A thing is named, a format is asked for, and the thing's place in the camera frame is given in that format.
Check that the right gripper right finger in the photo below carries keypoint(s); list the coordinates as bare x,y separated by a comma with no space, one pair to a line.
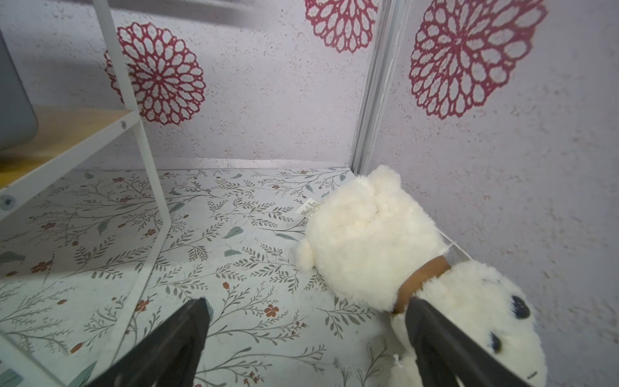
446,356

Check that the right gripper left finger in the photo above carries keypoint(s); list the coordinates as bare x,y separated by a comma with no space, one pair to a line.
168,356

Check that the wooden white-framed two-tier shelf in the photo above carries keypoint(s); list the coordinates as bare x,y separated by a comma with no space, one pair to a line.
83,220

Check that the grey square alarm clock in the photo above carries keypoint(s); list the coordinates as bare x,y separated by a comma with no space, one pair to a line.
19,123

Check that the white teddy bear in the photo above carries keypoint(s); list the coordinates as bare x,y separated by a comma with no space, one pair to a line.
375,246

